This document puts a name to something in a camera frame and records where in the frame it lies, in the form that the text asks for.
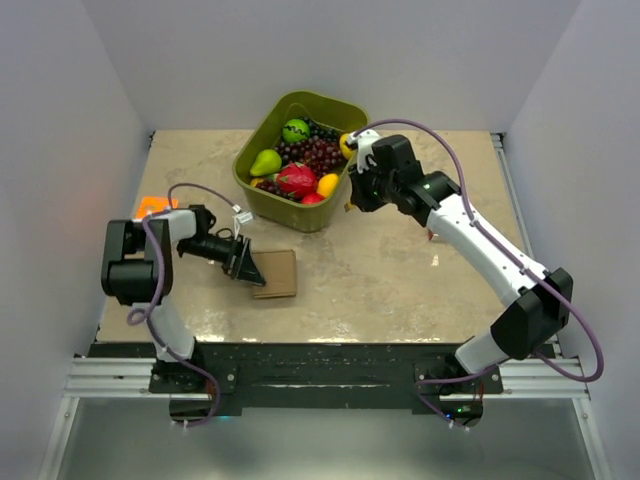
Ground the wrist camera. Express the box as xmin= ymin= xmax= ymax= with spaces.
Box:
xmin=232 ymin=205 xmax=254 ymax=238
xmin=346 ymin=129 xmax=381 ymax=174

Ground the red dragon fruit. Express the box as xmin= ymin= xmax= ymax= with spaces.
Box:
xmin=276 ymin=162 xmax=318 ymax=199

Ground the brown cardboard express box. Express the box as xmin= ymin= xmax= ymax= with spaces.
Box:
xmin=252 ymin=250 xmax=298 ymax=299

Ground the dark black grape bunch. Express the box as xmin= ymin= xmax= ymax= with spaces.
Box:
xmin=300 ymin=117 xmax=341 ymax=143

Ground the green striped ball fruit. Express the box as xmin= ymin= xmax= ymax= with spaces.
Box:
xmin=282 ymin=118 xmax=311 ymax=144

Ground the orange yellow mango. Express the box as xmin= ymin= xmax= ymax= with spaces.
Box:
xmin=316 ymin=173 xmax=340 ymax=198

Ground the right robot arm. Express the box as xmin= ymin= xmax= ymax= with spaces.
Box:
xmin=346 ymin=130 xmax=573 ymax=393

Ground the purple grape bunch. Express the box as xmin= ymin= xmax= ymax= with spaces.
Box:
xmin=249 ymin=137 xmax=347 ymax=202

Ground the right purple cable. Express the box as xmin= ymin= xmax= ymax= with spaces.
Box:
xmin=349 ymin=118 xmax=605 ymax=434

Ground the olive green plastic basin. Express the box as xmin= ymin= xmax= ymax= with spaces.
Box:
xmin=232 ymin=91 xmax=369 ymax=233

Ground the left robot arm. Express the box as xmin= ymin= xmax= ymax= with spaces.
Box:
xmin=101 ymin=205 xmax=266 ymax=392

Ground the green pear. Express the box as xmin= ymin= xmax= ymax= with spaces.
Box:
xmin=249 ymin=149 xmax=282 ymax=177

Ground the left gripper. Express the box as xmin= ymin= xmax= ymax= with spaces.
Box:
xmin=180 ymin=232 xmax=266 ymax=284

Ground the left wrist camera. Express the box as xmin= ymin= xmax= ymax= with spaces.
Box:
xmin=232 ymin=205 xmax=254 ymax=238

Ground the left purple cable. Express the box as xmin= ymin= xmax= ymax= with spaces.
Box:
xmin=126 ymin=182 xmax=243 ymax=429

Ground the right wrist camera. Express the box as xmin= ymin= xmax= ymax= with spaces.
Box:
xmin=346 ymin=129 xmax=381 ymax=174

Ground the purple cable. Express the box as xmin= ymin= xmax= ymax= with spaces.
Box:
xmin=126 ymin=182 xmax=243 ymax=429
xmin=349 ymin=118 xmax=605 ymax=434

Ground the orange plastic box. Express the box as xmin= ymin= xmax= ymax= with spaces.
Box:
xmin=133 ymin=196 xmax=179 ymax=220

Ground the red apple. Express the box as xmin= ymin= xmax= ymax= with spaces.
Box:
xmin=300 ymin=192 xmax=325 ymax=205

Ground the yellow lemon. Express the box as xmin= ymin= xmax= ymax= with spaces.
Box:
xmin=339 ymin=133 xmax=357 ymax=160

